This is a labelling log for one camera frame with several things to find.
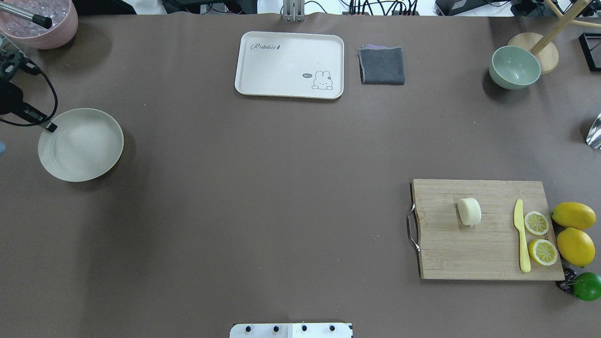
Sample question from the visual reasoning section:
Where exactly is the white steamed bun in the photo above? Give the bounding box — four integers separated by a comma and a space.
457, 198, 482, 227

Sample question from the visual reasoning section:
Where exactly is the round cream plate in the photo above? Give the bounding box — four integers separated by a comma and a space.
38, 108, 124, 182

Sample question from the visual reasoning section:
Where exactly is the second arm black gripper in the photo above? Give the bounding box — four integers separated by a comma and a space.
0, 34, 58, 133

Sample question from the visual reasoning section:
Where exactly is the cream rabbit tray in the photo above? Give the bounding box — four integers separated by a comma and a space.
234, 31, 344, 99

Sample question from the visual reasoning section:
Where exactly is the mirror tray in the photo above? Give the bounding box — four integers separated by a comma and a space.
578, 32, 601, 71

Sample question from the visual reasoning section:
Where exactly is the folded grey cloth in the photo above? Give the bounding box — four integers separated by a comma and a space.
358, 45, 406, 85

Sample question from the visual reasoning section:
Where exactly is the bamboo cutting board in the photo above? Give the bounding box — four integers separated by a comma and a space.
408, 179, 564, 281

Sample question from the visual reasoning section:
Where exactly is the green bowl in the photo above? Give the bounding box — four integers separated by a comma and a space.
489, 46, 541, 90

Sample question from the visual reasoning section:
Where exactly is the right lemon half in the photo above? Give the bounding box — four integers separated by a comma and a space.
524, 211, 550, 236

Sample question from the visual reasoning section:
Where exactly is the lemon half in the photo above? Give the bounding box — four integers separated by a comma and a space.
528, 239, 559, 267
524, 211, 550, 236

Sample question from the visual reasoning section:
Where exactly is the yellow plastic knife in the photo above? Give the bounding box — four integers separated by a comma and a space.
513, 199, 532, 273

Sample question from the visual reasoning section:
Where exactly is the left lemon half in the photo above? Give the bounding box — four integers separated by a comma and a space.
528, 239, 559, 267

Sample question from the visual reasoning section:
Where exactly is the wooden cup rack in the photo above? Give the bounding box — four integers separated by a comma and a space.
508, 0, 600, 75

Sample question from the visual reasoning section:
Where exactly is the whole lemon right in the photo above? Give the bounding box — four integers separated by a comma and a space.
550, 202, 596, 230

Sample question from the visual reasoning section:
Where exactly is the whole lemon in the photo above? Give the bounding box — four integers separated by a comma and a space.
557, 228, 595, 268
550, 202, 596, 230

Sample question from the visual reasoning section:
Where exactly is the pink bowl with ice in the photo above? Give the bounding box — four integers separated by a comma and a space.
0, 0, 78, 50

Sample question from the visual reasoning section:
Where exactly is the whole lemon left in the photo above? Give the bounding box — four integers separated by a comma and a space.
557, 228, 595, 268

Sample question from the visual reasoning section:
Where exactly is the metal scoop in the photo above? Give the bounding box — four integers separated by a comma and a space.
585, 113, 601, 150

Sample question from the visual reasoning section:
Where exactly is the black tipped metal tool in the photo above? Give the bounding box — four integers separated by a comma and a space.
0, 1, 53, 29

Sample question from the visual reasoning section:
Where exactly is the green lime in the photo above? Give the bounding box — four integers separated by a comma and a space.
572, 272, 601, 301

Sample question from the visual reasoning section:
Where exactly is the aluminium frame post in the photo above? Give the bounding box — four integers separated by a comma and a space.
282, 0, 306, 22

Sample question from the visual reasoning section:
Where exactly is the white camera pole base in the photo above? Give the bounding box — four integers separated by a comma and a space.
229, 322, 354, 338

